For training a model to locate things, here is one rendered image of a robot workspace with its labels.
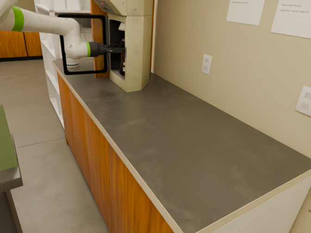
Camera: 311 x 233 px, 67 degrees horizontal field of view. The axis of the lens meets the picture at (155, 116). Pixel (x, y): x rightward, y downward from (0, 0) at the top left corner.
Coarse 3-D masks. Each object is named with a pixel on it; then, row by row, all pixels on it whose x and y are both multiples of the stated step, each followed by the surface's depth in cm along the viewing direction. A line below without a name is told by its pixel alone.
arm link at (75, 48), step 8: (64, 40) 137; (72, 40) 136; (80, 40) 139; (64, 48) 139; (72, 48) 136; (80, 48) 138; (88, 48) 141; (72, 56) 138; (80, 56) 141; (88, 56) 144
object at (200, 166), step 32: (96, 96) 146; (128, 96) 149; (160, 96) 152; (192, 96) 156; (128, 128) 113; (160, 128) 115; (192, 128) 117; (224, 128) 119; (128, 160) 91; (160, 160) 92; (192, 160) 93; (224, 160) 94; (256, 160) 96; (288, 160) 97; (160, 192) 77; (192, 192) 78; (224, 192) 78; (256, 192) 79; (192, 224) 66; (224, 224) 71
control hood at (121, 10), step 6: (102, 0) 136; (108, 0) 128; (114, 0) 127; (120, 0) 128; (126, 0) 130; (114, 6) 129; (120, 6) 130; (126, 6) 132; (120, 12) 131; (126, 12) 133
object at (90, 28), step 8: (80, 24) 153; (88, 24) 155; (96, 24) 157; (88, 32) 158; (96, 32) 160; (88, 40) 160; (96, 40) 162; (72, 64) 162; (80, 64) 164; (88, 64) 167; (96, 64) 169
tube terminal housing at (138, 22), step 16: (128, 0) 131; (144, 0) 136; (112, 16) 151; (128, 16) 134; (144, 16) 141; (128, 32) 138; (144, 32) 146; (128, 48) 142; (144, 48) 151; (128, 64) 147; (144, 64) 158; (112, 80) 174; (128, 80) 152; (144, 80) 164
